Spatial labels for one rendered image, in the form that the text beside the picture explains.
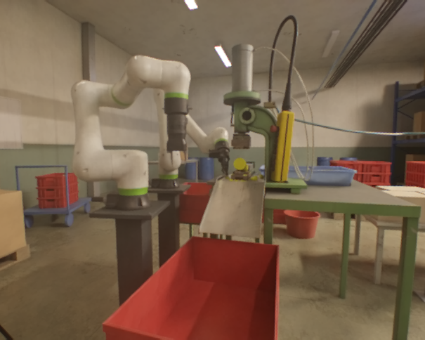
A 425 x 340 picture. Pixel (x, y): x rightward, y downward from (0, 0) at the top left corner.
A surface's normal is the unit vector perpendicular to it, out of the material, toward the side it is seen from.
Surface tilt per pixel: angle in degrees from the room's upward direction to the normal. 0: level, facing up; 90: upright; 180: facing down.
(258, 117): 90
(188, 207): 90
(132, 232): 90
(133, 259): 90
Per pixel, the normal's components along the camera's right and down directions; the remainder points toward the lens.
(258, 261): -0.28, 0.08
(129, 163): 0.49, 0.03
